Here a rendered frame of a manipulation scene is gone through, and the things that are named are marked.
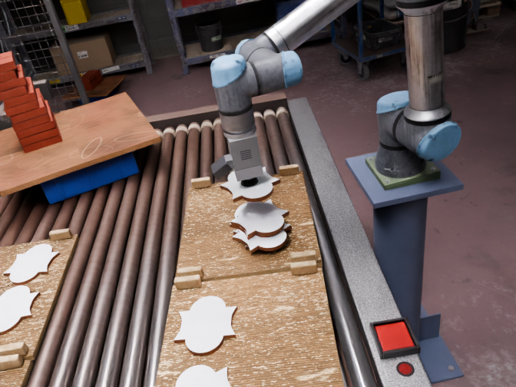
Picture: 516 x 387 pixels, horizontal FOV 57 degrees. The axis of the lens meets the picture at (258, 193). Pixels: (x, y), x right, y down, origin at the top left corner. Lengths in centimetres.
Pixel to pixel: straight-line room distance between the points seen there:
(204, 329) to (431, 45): 80
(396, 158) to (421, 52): 37
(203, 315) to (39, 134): 95
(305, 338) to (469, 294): 148
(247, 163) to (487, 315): 150
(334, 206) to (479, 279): 126
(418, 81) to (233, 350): 75
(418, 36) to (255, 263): 64
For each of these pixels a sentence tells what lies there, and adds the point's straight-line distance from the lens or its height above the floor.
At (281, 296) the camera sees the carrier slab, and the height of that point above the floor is 94.
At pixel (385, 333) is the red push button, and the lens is 99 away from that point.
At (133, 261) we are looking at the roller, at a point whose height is 91.
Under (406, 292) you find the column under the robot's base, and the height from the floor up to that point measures 41.
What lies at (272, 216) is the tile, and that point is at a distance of 117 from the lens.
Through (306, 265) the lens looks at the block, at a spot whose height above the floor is 96.
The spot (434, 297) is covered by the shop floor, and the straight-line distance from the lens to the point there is 234.
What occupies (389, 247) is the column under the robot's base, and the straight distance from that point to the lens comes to 163.
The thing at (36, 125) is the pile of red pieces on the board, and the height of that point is 112.
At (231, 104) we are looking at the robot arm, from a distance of 101.
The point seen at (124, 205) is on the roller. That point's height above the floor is 92.
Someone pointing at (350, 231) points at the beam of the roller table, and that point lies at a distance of 123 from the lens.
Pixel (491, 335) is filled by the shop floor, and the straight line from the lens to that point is 224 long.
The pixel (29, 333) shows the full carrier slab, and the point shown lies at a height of 94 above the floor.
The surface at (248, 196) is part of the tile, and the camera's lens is 110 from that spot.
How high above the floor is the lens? 170
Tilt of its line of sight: 34 degrees down
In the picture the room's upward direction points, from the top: 10 degrees counter-clockwise
